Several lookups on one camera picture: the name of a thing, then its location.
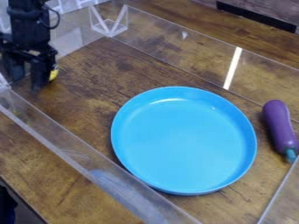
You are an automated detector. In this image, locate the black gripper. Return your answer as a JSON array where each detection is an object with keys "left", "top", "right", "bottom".
[{"left": 0, "top": 7, "right": 61, "bottom": 91}]

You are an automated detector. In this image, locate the yellow lemon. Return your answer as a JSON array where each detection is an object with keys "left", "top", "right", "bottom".
[{"left": 50, "top": 68, "right": 59, "bottom": 82}]

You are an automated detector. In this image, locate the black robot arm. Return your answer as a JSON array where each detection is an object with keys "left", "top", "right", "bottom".
[{"left": 0, "top": 0, "right": 61, "bottom": 91}]

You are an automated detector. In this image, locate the blue round tray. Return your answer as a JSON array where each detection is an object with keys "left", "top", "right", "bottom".
[{"left": 111, "top": 87, "right": 258, "bottom": 195}]

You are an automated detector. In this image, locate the purple toy eggplant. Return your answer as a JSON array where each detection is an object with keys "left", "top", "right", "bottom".
[{"left": 262, "top": 100, "right": 299, "bottom": 163}]

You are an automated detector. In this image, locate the clear acrylic corner bracket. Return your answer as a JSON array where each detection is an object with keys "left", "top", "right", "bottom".
[{"left": 89, "top": 4, "right": 129, "bottom": 38}]

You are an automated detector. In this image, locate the clear acrylic enclosure wall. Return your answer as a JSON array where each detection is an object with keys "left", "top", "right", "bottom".
[{"left": 0, "top": 0, "right": 299, "bottom": 224}]

